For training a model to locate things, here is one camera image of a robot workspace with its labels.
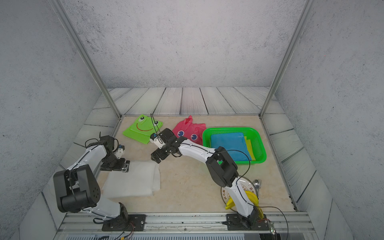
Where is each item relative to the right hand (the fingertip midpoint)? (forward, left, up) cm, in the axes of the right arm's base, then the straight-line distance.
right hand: (157, 153), depth 88 cm
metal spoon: (-13, -57, -10) cm, 59 cm away
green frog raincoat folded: (+25, +18, -8) cm, 32 cm away
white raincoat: (-12, +8, -7) cm, 16 cm away
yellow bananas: (-22, -51, -5) cm, 56 cm away
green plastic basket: (+16, -59, -3) cm, 61 cm away
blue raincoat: (+13, -48, -7) cm, 50 cm away
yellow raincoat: (+9, -57, -9) cm, 59 cm away
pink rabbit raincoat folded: (+25, -16, -8) cm, 30 cm away
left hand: (-7, +21, -4) cm, 23 cm away
